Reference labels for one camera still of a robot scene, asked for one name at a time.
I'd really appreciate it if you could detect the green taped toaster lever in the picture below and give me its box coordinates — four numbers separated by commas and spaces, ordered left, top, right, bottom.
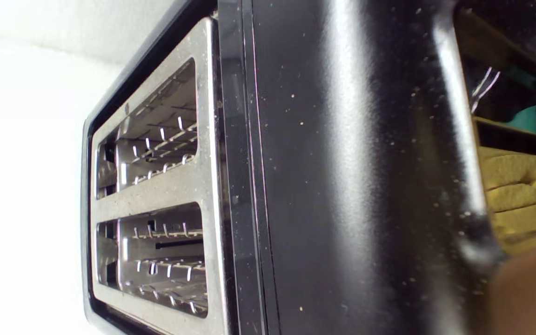
475, 105, 536, 159

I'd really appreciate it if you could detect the black two-slot toaster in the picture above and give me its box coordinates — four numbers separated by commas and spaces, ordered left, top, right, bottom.
80, 0, 536, 335

